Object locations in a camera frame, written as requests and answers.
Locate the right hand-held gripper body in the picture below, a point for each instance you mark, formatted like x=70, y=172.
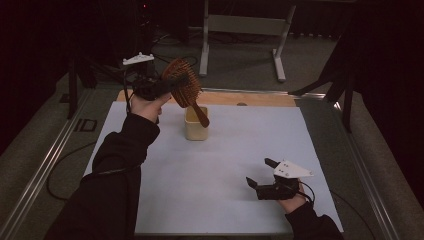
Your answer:
x=291, y=170

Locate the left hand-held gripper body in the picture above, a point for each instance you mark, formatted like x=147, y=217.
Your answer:
x=148, y=87

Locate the brown wooden hairbrush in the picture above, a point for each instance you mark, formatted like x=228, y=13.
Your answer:
x=190, y=93

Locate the beige square cup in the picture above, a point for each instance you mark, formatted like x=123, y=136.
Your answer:
x=195, y=133

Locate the person's left hand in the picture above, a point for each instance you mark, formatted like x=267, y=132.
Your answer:
x=148, y=108

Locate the person's right hand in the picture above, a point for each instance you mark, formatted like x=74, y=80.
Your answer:
x=293, y=204

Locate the white table sheet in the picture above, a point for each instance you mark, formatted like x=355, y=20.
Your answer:
x=216, y=166

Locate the wooden table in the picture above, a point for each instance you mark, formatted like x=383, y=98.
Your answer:
x=250, y=99

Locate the black tripod stand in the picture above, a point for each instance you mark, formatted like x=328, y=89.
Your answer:
x=72, y=90
x=346, y=100

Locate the white metal stand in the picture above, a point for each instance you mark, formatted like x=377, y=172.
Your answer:
x=245, y=25

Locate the aluminium floor frame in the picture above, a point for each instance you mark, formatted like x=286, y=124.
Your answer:
x=43, y=166

